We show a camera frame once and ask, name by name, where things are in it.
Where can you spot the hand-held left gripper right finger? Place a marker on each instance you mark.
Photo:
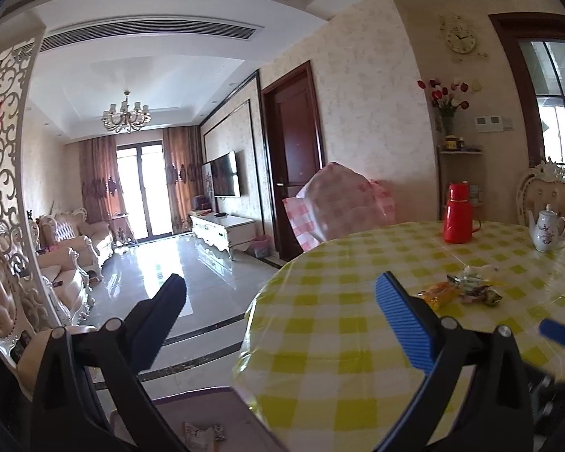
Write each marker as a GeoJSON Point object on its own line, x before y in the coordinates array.
{"type": "Point", "coordinates": [405, 325]}

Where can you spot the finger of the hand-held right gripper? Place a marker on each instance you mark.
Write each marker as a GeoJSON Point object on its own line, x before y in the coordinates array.
{"type": "Point", "coordinates": [558, 332]}

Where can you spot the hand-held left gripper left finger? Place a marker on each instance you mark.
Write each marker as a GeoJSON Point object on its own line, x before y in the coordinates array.
{"type": "Point", "coordinates": [162, 322]}

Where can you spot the yellow pastry packet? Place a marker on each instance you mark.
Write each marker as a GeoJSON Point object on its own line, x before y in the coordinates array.
{"type": "Point", "coordinates": [440, 295]}

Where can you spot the colourful candy packet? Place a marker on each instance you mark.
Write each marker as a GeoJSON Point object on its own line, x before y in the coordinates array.
{"type": "Point", "coordinates": [482, 295]}

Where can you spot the clear blue-edged packet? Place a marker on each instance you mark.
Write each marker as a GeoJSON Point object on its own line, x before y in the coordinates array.
{"type": "Point", "coordinates": [478, 271]}

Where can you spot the purple cardboard box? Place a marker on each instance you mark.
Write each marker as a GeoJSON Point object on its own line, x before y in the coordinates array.
{"type": "Point", "coordinates": [169, 414]}

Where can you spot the white floral teapot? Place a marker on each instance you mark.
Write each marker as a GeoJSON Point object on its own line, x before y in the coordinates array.
{"type": "Point", "coordinates": [548, 230]}

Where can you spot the white television cabinet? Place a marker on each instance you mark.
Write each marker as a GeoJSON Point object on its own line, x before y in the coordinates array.
{"type": "Point", "coordinates": [226, 233]}

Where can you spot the red thermos flask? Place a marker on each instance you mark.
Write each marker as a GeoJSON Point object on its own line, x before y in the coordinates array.
{"type": "Point", "coordinates": [459, 216]}

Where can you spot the beige tufted sofa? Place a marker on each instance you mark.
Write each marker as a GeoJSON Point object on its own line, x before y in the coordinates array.
{"type": "Point", "coordinates": [70, 240]}

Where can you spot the pink waste bin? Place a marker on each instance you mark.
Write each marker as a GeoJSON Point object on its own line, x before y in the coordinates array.
{"type": "Point", "coordinates": [262, 247]}

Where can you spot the glass balcony door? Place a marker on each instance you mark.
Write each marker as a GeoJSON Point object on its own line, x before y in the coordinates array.
{"type": "Point", "coordinates": [143, 188]}

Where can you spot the pink checked cloth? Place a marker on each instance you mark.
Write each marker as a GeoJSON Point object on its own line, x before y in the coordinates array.
{"type": "Point", "coordinates": [339, 202]}

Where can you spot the ornate white chair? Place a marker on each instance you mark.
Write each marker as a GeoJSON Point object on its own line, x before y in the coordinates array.
{"type": "Point", "coordinates": [532, 193]}

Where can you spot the wooden corner shelf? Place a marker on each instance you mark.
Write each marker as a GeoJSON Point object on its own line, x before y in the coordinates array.
{"type": "Point", "coordinates": [445, 183]}

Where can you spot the brown patterned curtain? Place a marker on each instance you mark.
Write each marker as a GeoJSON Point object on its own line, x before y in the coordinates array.
{"type": "Point", "coordinates": [99, 179]}
{"type": "Point", "coordinates": [181, 169]}

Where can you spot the tan leather ornate chair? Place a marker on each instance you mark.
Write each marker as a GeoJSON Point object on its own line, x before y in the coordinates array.
{"type": "Point", "coordinates": [0, 292]}

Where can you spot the yellow lidded jar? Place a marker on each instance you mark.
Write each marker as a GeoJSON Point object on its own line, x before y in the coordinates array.
{"type": "Point", "coordinates": [450, 142]}

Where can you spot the dark wooden door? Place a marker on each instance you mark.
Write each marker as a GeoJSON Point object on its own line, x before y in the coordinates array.
{"type": "Point", "coordinates": [294, 150]}

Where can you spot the crystal chandelier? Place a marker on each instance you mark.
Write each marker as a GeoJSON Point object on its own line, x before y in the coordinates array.
{"type": "Point", "coordinates": [126, 113]}

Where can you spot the vase of tulips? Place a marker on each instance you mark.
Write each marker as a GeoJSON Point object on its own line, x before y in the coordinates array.
{"type": "Point", "coordinates": [446, 113]}

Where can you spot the wooden framed glass door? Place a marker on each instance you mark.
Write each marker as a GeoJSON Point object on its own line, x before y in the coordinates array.
{"type": "Point", "coordinates": [508, 80]}

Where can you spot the ceiling air vent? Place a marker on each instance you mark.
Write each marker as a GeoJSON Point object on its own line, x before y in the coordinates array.
{"type": "Point", "coordinates": [146, 33]}

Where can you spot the wall mounted television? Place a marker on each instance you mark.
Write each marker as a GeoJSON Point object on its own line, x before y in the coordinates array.
{"type": "Point", "coordinates": [226, 174]}

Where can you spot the wall switch panel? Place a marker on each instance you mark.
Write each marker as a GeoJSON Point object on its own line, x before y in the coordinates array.
{"type": "Point", "coordinates": [489, 123]}

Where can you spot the cream wall clock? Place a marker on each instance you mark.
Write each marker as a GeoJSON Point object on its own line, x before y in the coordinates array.
{"type": "Point", "coordinates": [461, 37]}

